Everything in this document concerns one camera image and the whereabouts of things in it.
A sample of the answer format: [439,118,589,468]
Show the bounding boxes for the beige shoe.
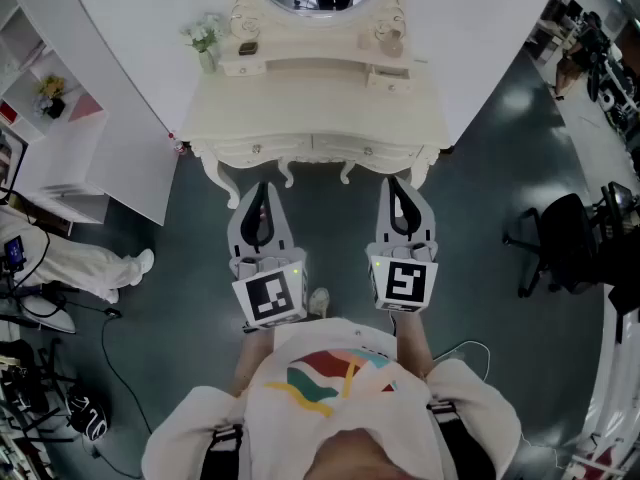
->
[308,287,331,319]

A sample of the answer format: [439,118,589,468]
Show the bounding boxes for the black and white helmet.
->
[66,385,112,442]

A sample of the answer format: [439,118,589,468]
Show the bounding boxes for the white shelf cabinet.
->
[0,2,171,227]

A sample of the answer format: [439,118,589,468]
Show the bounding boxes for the blue screen device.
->
[3,235,27,270]

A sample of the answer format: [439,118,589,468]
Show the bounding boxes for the black cable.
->
[101,307,152,435]

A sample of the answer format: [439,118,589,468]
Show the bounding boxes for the white cable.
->
[432,339,494,380]

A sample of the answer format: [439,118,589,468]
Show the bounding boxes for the person's left forearm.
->
[231,325,277,398]

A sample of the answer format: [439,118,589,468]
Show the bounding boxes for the black harness strap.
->
[199,422,246,480]
[426,400,501,480]

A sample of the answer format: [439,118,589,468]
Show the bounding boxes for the black office chair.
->
[501,192,609,299]

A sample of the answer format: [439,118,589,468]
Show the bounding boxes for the person's right hand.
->
[382,242,438,264]

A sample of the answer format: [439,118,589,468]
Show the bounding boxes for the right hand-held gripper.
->
[364,176,440,313]

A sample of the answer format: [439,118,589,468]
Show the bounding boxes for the pink glass bottle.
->
[378,30,405,59]

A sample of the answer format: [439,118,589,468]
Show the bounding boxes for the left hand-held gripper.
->
[227,181,309,330]

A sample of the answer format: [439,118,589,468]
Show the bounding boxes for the white patterned shirt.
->
[141,316,524,480]

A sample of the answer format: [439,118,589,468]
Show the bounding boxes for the person's left hand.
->
[234,255,292,280]

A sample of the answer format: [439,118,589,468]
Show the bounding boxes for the cream small drawer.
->
[219,56,267,78]
[367,64,414,94]

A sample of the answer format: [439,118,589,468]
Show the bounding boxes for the black metal cart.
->
[597,180,640,242]

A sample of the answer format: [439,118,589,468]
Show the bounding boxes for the yellow flowers in pot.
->
[32,73,68,120]

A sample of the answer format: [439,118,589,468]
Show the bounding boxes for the cream wide drawer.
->
[212,135,312,165]
[313,135,424,170]

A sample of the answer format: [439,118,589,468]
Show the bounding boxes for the cream dressing table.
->
[178,0,451,210]

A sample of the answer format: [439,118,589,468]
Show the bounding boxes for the white flowers in vase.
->
[180,12,230,74]

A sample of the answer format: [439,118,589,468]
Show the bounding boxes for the person's right forearm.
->
[393,310,436,380]

